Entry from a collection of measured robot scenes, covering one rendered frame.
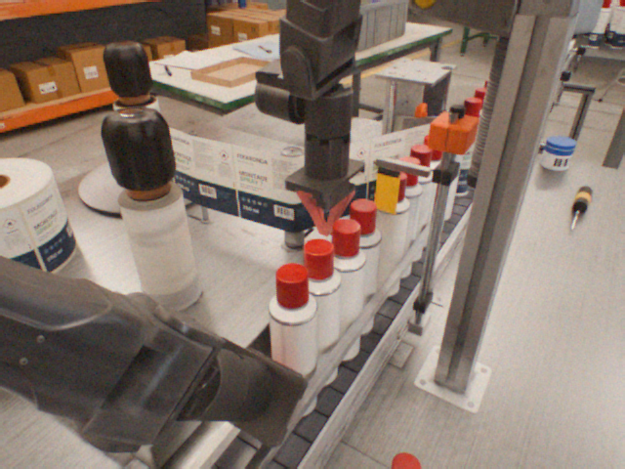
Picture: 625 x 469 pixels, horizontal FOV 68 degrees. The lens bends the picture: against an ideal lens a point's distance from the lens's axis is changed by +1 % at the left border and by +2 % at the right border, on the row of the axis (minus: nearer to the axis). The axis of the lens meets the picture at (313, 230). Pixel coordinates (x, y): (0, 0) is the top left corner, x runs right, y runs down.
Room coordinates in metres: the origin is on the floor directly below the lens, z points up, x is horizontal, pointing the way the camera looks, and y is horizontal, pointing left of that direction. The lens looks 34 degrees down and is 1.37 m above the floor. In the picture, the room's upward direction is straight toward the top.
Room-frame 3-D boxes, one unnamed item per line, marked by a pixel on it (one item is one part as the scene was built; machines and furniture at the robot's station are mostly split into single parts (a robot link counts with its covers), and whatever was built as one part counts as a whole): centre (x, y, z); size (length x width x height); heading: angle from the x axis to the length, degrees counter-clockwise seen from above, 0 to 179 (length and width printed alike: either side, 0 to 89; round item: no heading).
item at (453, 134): (0.50, -0.13, 1.05); 0.10 x 0.04 x 0.33; 58
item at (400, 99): (0.88, -0.20, 1.01); 0.14 x 0.13 x 0.26; 148
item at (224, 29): (4.99, 0.62, 0.32); 1.20 x 0.83 x 0.64; 49
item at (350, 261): (0.44, -0.04, 0.98); 0.05 x 0.05 x 0.20
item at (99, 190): (0.94, 0.37, 0.89); 0.31 x 0.31 x 0.01
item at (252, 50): (2.57, 0.25, 0.81); 0.32 x 0.24 x 0.01; 35
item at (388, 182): (0.51, -0.09, 1.09); 0.03 x 0.01 x 0.06; 58
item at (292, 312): (0.36, 0.02, 0.98); 0.05 x 0.05 x 0.20
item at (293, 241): (0.69, 0.04, 0.97); 0.05 x 0.05 x 0.19
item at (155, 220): (0.55, 0.23, 1.03); 0.09 x 0.09 x 0.30
